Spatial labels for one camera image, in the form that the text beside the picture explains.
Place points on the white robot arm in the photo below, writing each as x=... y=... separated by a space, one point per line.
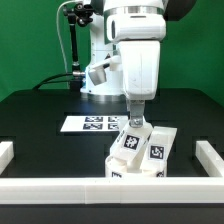
x=102 y=48

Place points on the white left fence block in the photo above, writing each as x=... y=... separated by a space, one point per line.
x=6 y=154

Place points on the white round stool seat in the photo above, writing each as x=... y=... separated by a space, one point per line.
x=122 y=169

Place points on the white sheet with tags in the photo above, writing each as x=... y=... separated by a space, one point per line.
x=93 y=123

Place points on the white front fence rail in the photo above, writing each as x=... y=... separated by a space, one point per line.
x=111 y=190

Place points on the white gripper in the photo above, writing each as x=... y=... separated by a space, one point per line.
x=137 y=38

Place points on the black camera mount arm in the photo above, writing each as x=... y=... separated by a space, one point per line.
x=78 y=15

